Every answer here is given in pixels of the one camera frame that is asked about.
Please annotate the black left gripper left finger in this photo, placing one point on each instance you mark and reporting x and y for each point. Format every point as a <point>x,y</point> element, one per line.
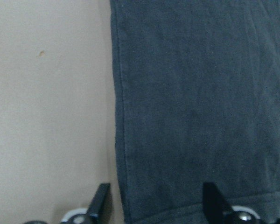
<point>96,207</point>

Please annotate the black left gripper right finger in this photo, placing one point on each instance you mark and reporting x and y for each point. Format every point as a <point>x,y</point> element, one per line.
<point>215,207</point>

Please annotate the dark t-shirt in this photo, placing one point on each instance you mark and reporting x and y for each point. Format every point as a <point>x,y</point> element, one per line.
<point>197,85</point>

